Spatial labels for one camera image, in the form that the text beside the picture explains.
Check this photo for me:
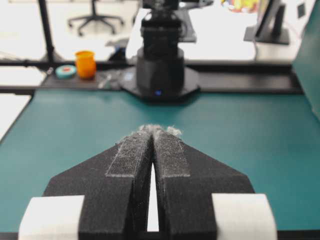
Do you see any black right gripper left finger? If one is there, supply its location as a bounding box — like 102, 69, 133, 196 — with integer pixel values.
18, 127, 153, 240

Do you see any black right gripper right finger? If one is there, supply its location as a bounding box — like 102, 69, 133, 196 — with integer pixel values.
152, 126, 277, 240

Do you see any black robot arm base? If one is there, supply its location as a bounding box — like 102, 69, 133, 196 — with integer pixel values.
120, 0, 199, 102

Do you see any clear plastic bag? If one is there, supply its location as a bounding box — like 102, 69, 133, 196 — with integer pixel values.
97, 70, 121, 91

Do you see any teal tape roll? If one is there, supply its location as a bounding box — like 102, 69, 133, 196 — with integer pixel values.
55, 65, 77, 79

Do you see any orange plastic cup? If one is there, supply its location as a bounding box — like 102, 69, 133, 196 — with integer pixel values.
75, 50, 97, 79

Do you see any black side tray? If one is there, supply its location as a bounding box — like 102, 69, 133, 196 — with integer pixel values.
40, 64, 303, 97

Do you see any black office chair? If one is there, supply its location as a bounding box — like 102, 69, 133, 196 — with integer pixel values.
67, 0, 125, 37

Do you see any black metal frame post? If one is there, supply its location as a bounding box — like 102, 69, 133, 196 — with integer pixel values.
38, 0, 64, 63

